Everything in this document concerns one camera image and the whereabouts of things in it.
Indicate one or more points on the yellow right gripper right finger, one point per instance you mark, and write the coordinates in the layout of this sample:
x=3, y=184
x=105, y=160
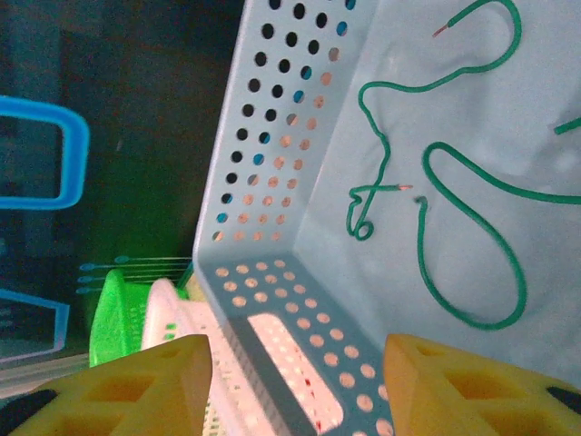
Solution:
x=436, y=409

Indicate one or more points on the white plastic basket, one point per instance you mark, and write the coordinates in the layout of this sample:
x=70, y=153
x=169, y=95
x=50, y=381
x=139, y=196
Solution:
x=181, y=313

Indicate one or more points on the light blue plastic basket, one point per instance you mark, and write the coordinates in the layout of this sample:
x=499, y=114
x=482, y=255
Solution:
x=345, y=272

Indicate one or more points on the green plastic basket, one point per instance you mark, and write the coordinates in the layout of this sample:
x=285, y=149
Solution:
x=113, y=318

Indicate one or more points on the grey metal rail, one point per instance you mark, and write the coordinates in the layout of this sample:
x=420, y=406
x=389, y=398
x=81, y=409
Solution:
x=36, y=372

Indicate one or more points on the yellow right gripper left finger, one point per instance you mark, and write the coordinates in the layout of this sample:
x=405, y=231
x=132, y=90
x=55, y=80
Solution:
x=150, y=409

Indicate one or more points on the dark mat with blue markings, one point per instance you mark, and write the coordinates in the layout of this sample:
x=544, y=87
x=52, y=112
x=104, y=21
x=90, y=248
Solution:
x=136, y=136

